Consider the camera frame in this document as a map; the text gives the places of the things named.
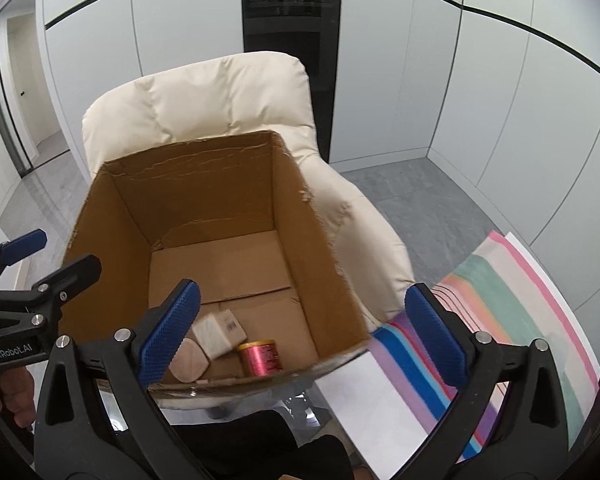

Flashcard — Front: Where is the white door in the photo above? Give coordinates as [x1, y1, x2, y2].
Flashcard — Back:
[7, 11, 65, 163]

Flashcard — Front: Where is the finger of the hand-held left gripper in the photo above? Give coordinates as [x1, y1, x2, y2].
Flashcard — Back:
[0, 255, 102, 331]
[0, 229, 48, 286]

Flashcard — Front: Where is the white table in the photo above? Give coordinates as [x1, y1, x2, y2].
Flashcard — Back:
[315, 231, 600, 466]

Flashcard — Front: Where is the person's left hand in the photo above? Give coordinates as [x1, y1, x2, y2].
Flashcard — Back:
[0, 367, 37, 431]

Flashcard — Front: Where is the small white carton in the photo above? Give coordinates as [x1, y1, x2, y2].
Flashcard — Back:
[190, 310, 248, 361]

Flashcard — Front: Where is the brown cardboard box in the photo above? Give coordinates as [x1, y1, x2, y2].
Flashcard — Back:
[60, 130, 373, 396]

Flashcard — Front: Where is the black glass cabinet panel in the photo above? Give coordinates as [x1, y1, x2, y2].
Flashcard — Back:
[241, 0, 342, 163]

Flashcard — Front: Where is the red metal can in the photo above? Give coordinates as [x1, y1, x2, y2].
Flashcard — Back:
[237, 341, 283, 377]

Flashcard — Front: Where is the cream padded chair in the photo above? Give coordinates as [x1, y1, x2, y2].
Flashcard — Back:
[81, 51, 416, 426]

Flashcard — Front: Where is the striped colourful cloth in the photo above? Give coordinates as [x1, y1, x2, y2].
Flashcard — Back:
[370, 231, 600, 463]

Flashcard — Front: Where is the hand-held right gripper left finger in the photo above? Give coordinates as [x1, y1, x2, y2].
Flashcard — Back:
[34, 279, 202, 480]

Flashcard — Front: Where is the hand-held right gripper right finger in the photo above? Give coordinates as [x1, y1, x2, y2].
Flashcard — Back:
[405, 283, 568, 480]

